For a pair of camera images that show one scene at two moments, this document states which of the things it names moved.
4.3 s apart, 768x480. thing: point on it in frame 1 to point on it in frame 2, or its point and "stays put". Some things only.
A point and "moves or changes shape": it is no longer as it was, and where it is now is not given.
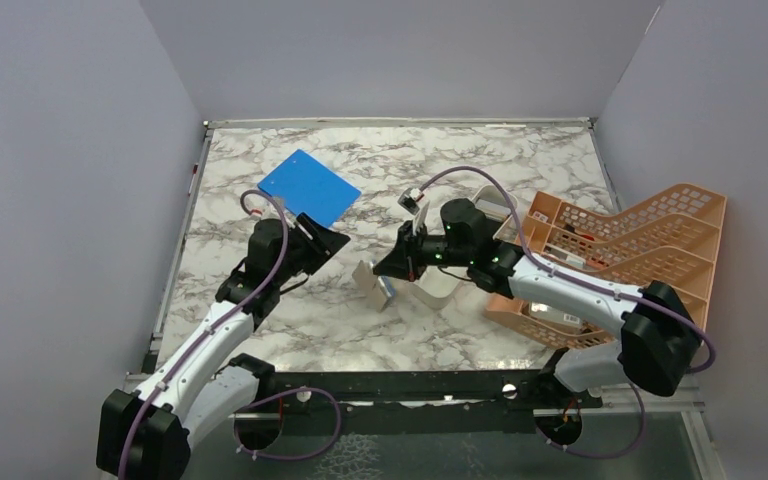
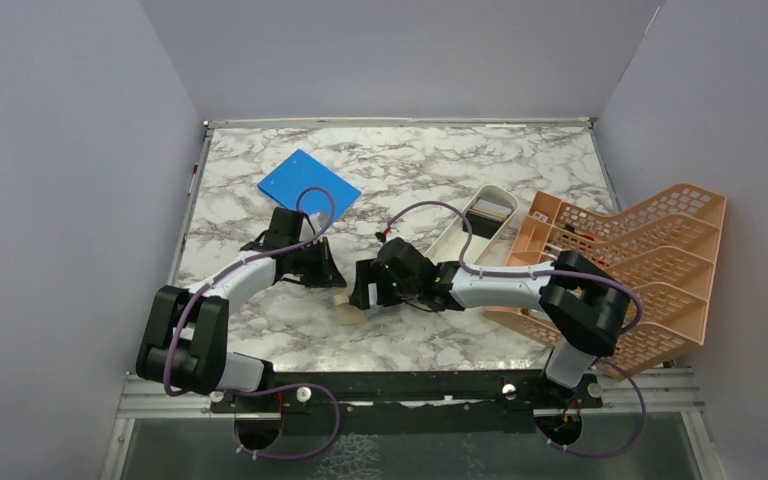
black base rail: x=412 y=402 stays put
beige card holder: x=370 y=285 moves or changes shape
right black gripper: x=403 y=261 to x=368 y=271
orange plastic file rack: x=672 y=236 stays put
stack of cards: x=493 y=211 stays put
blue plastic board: x=305 y=186 stays put
